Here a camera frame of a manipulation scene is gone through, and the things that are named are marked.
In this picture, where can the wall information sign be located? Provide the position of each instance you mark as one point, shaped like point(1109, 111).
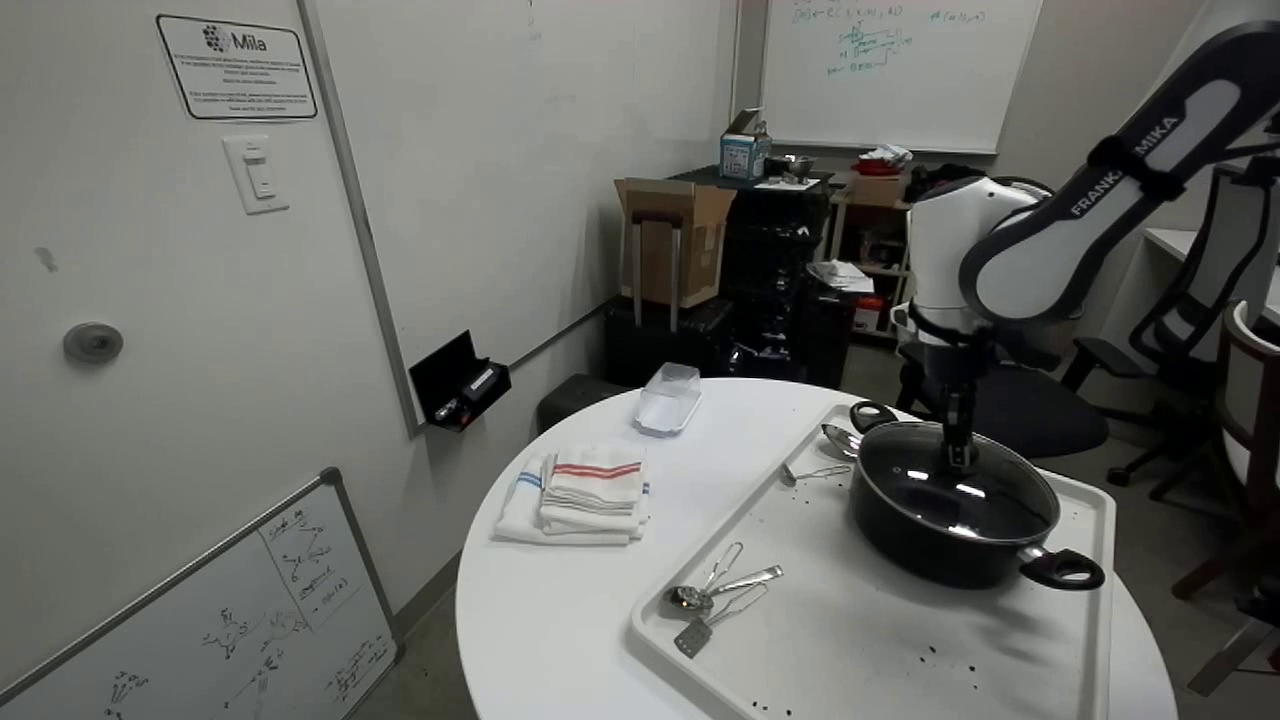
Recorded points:
point(235, 69)

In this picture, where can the large wall whiteboard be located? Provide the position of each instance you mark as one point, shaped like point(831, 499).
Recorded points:
point(922, 75)

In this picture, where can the black shelf unit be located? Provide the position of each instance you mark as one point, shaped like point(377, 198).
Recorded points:
point(772, 316)

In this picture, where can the cardboard box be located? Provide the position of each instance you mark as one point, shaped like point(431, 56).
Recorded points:
point(671, 240)

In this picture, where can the black marker holder box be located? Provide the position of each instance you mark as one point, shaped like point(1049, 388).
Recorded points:
point(459, 385)

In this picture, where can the clear plastic butter dish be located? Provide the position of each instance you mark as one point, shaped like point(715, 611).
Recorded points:
point(671, 396)

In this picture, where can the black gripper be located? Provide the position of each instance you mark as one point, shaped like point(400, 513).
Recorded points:
point(937, 373)

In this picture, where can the glass pot lid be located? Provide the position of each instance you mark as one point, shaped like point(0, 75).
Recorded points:
point(992, 502)

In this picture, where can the round white table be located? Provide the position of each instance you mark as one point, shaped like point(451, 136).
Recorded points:
point(542, 630)

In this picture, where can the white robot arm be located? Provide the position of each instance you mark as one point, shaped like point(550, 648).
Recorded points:
point(991, 259)

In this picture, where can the small steel spoon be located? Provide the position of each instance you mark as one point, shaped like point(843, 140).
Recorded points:
point(715, 598)

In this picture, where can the large steel ladle spoon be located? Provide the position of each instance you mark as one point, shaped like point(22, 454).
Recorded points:
point(843, 440)

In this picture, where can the black cooking pot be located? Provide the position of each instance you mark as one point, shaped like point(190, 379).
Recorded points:
point(956, 562)

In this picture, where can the white light switch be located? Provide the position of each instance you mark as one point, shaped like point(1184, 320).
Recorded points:
point(253, 172)

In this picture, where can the small leaning whiteboard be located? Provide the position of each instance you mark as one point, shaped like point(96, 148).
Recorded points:
point(281, 620)

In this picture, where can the white plastic tray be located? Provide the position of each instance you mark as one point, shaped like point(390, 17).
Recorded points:
point(843, 633)

